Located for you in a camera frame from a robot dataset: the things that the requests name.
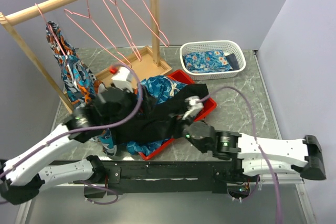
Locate orange blue patterned shorts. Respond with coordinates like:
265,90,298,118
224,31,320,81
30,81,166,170
46,20,118,156

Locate white plastic basket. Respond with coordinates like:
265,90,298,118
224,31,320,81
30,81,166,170
180,40,246,80

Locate wooden clothes rack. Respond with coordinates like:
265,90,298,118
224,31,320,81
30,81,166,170
1,0,172,112

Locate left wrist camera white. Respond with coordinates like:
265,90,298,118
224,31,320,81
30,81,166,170
111,67,133,92

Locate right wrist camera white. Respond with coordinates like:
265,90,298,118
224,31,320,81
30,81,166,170
182,95,204,120

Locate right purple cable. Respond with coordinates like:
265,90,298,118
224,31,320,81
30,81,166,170
199,86,284,224

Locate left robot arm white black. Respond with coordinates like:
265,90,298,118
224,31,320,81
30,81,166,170
1,88,143,205

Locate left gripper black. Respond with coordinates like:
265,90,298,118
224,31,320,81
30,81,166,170
106,83,158,128

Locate dark denim cloth in basket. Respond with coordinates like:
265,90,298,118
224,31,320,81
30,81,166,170
226,54,240,71

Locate blue floral cloth in basket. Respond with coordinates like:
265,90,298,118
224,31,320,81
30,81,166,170
182,50,233,73

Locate black garment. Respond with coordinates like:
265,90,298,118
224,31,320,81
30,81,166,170
111,84,209,145

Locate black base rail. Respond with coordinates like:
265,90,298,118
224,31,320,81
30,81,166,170
92,161,258,195

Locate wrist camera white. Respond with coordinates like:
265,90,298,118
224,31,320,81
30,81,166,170
182,95,204,120
111,67,133,92

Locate pink wire hanger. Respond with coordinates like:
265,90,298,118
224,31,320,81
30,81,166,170
102,0,142,61
35,3,70,59
118,0,170,47
64,0,132,67

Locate blue floral shorts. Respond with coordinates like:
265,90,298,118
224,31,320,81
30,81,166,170
127,76,186,156

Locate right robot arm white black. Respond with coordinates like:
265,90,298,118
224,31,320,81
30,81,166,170
182,121,326,182

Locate red plastic tray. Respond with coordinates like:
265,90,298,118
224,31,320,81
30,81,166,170
136,69,217,161

